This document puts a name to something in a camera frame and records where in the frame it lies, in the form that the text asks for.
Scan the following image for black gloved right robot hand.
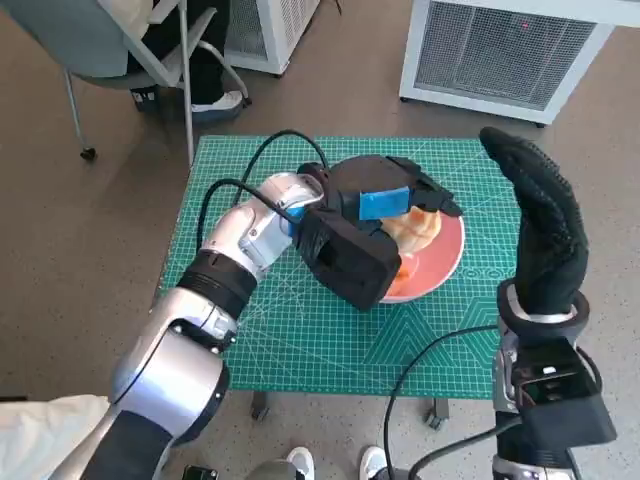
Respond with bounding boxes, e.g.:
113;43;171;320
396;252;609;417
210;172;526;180
478;126;590;321

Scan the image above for black left robot hand blue tape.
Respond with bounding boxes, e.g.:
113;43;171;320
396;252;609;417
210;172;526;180
324;154;464;239

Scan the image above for round toy bread bun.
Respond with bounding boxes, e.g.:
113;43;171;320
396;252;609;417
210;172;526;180
382;207;444;259

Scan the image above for pink bowl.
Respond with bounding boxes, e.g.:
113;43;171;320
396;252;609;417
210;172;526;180
377;174;467;306

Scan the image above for large white mesh cabinet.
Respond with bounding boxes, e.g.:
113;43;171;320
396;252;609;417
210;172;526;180
398;0;616;126

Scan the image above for small white mesh cabinet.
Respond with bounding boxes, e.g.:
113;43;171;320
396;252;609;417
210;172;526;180
224;0;321;76

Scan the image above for green cutting mat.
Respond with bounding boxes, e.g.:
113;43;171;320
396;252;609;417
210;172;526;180
157;134;524;400

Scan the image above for person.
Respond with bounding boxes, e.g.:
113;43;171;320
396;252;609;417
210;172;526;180
127;0;254;124

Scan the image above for grey table leg caster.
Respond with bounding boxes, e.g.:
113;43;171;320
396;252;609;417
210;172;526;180
252;391;274;420
424;398;451;430

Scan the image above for black bag white label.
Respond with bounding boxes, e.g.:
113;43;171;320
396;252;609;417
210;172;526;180
129;87;161;109

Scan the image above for white shoe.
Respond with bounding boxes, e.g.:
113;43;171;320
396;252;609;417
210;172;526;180
287;446;316;480
359;446;391;480

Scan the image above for grey office chair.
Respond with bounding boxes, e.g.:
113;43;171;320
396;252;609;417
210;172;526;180
9;0;251;166

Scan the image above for black device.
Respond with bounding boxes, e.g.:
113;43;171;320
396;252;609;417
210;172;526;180
182;463;221;480

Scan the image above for cream cloth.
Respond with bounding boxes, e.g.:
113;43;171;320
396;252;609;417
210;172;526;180
0;394;111;480

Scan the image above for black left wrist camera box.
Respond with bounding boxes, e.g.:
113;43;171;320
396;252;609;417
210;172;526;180
297;207;404;314

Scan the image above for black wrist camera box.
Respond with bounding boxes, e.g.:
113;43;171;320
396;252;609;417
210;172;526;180
512;337;617;451
297;207;404;314

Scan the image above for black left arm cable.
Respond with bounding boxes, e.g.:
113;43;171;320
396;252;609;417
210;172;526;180
239;129;331;189

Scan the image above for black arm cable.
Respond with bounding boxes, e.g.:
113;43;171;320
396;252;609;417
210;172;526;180
239;129;331;189
407;417;526;476

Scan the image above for black camera cable loop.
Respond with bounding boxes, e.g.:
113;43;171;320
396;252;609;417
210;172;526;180
574;344;604;391

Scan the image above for black cable blue connector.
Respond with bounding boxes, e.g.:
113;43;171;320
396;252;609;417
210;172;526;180
196;180;304;251

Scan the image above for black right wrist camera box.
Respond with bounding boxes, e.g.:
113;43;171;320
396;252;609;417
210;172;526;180
512;337;617;451

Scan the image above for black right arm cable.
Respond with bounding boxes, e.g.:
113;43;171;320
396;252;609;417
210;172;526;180
407;417;526;476

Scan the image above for long black robot cable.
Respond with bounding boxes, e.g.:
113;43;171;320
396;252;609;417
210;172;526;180
383;324;501;474

